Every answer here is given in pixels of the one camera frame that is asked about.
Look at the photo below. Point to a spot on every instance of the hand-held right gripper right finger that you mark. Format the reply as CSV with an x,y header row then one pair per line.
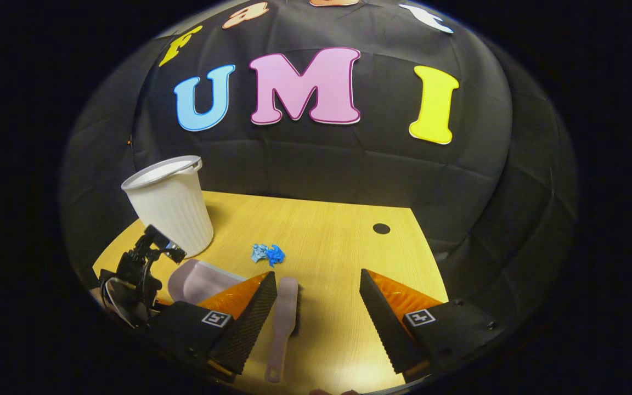
x,y
387,329

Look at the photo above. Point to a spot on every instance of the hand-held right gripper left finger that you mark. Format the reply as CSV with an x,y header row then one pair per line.
x,y
250,323

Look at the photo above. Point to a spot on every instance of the pale pink small broom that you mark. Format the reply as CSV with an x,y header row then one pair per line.
x,y
283,318

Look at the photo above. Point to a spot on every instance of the pale pink dustpan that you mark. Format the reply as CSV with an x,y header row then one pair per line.
x,y
201,280

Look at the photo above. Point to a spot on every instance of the light blue paper scrap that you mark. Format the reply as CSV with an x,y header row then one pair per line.
x,y
259,252

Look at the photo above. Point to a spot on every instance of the bright blue paper scrap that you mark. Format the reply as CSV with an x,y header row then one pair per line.
x,y
276,255

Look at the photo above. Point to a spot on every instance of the white ribbed garbage bin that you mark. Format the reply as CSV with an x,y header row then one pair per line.
x,y
173,214

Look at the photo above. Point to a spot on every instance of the wooden desktop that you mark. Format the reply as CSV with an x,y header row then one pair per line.
x,y
338,247

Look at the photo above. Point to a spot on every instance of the black round desk grommet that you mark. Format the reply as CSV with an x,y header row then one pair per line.
x,y
381,228

